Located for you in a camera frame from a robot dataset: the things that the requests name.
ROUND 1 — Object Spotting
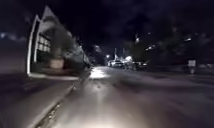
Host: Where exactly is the pale car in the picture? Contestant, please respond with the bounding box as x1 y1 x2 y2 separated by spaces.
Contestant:
109 59 125 68

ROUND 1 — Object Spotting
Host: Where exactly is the dark vehicle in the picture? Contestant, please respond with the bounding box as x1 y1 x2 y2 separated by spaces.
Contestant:
126 60 149 71

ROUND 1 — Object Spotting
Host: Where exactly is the grey asphalt road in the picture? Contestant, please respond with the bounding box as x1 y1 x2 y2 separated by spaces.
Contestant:
36 65 214 128

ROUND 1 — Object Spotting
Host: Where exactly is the row of trees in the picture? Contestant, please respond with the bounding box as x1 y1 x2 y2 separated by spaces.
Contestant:
128 19 214 73

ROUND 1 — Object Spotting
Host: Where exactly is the pale building with windows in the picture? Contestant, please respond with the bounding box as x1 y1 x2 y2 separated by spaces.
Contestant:
26 4 93 77

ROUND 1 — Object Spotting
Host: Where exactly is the pale concrete kerb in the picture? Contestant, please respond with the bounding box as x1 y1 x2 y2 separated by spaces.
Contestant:
25 69 93 128

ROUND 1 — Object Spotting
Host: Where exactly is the pale sign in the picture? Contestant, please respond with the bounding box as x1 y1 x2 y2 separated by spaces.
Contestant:
187 59 197 75

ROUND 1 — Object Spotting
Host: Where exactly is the dark pavement strip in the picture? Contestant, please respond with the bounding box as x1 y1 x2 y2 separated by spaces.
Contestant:
0 71 83 128

